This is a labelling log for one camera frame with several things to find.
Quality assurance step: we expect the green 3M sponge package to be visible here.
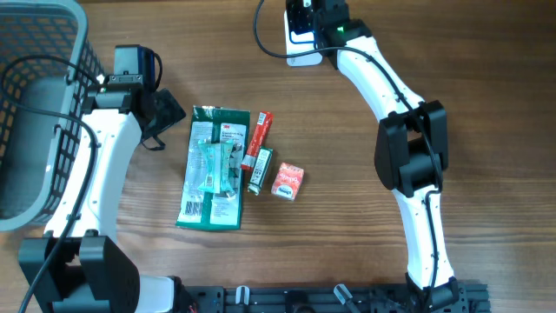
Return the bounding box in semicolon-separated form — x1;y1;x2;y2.
175;106;250;231

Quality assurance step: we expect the red stick packet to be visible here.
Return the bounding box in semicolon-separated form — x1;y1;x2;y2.
241;111;274;171

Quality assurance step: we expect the red and white tissue pack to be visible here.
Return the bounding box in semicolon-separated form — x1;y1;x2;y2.
271;163;304;201

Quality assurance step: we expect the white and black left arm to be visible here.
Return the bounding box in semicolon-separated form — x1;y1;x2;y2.
18;44;193;312

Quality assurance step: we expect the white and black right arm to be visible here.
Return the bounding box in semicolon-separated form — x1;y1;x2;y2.
285;1;459;312

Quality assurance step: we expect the white barcode scanner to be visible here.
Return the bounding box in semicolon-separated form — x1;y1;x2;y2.
283;12;323;67

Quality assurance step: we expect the grey plastic mesh basket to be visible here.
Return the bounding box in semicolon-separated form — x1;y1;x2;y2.
1;1;103;231

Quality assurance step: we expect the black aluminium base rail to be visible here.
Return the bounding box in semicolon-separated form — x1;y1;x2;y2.
186;283;492;313

